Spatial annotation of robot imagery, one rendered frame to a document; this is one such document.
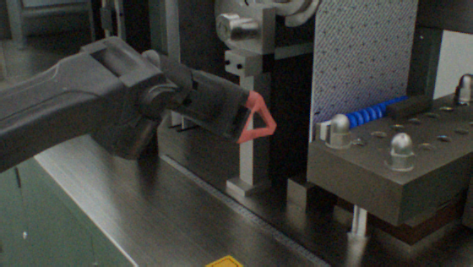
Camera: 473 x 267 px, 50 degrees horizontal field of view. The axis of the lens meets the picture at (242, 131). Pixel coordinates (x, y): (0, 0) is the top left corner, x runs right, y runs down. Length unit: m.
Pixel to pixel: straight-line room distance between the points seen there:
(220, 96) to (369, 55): 0.31
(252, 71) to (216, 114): 0.16
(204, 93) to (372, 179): 0.24
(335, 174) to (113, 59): 0.35
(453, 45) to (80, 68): 3.36
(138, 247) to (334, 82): 0.38
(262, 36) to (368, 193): 0.28
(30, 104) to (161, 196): 0.45
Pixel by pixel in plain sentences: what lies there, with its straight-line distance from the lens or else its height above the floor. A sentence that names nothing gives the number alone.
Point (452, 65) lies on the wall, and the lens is 3.76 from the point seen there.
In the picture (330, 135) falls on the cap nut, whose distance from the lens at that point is 0.72.
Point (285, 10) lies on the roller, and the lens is 0.77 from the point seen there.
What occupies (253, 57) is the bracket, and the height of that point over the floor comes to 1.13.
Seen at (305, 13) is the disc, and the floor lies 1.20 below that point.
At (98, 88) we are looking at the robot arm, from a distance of 0.48.
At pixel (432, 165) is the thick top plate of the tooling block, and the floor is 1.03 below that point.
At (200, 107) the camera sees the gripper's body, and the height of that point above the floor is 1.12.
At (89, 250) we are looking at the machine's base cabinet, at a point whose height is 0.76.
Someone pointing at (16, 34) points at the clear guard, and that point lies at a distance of 1.62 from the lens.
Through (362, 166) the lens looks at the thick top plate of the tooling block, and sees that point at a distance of 0.68.
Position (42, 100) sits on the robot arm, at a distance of 0.46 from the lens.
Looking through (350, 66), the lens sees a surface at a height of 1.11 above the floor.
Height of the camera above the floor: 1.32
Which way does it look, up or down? 22 degrees down
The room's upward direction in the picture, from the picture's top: straight up
